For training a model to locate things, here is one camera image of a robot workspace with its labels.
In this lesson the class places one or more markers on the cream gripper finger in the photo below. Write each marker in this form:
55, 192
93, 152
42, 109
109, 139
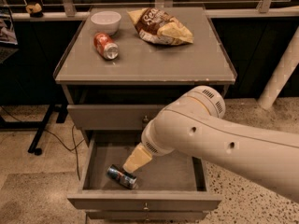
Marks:
138, 158

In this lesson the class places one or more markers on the blue silver redbull can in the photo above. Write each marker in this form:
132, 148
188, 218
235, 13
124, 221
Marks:
120, 176

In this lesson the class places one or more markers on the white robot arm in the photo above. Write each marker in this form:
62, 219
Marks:
194, 125

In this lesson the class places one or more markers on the grey open middle drawer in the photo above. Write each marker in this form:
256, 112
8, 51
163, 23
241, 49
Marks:
171, 183

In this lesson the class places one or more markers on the grey drawer cabinet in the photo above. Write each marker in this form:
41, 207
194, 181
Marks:
145, 73

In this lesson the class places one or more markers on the grey top drawer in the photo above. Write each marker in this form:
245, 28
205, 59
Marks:
112, 117

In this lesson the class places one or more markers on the grey bottom drawer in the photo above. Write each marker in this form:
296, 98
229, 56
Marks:
146, 215

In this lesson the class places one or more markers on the red soda can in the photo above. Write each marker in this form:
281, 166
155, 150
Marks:
105, 46

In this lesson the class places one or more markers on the brown yellow chip bag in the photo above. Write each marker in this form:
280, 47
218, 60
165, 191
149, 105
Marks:
158, 27

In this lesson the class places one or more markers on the white bowl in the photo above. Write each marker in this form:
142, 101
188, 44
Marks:
106, 21

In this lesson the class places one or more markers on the small yellow object on ledge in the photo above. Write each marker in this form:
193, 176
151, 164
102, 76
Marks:
34, 10

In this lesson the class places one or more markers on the black desk leg frame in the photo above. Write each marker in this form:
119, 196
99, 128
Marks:
39, 126

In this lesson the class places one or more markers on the white diagonal post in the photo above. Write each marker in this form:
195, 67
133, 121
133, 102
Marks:
286, 66

